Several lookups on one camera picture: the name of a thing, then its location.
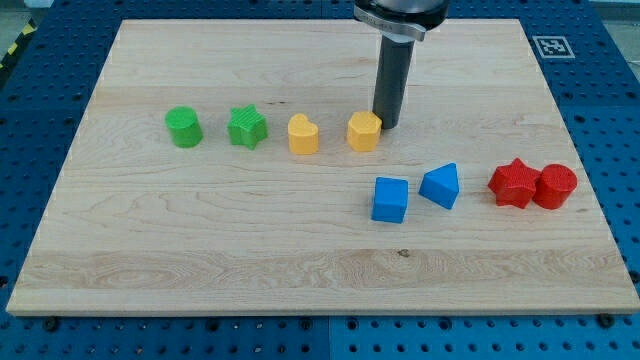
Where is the green star block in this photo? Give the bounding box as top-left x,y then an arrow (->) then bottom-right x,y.
227,104 -> 268,150

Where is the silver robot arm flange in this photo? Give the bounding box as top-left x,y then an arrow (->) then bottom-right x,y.
353,0 -> 450,42

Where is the yellow heart block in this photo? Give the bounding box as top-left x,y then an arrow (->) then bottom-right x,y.
287,113 -> 319,155

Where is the red star block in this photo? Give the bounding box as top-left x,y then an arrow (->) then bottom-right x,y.
488,158 -> 541,209

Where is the blue cube block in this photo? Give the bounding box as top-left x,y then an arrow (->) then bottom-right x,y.
371,177 -> 409,224

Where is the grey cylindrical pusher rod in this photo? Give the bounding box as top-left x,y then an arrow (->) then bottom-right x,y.
372,35 -> 414,130

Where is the white fiducial marker tag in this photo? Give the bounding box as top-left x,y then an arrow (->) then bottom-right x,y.
533,35 -> 575,59

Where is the blue triangle block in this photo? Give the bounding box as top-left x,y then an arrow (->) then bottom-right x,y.
418,163 -> 460,210

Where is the wooden board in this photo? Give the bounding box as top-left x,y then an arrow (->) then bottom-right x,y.
7,19 -> 639,317

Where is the yellow hexagon block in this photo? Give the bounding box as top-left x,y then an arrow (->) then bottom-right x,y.
347,111 -> 382,152

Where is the green cylinder block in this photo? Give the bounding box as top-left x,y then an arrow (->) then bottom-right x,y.
165,106 -> 203,148

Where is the red cylinder block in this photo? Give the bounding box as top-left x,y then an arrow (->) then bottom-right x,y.
533,164 -> 578,210

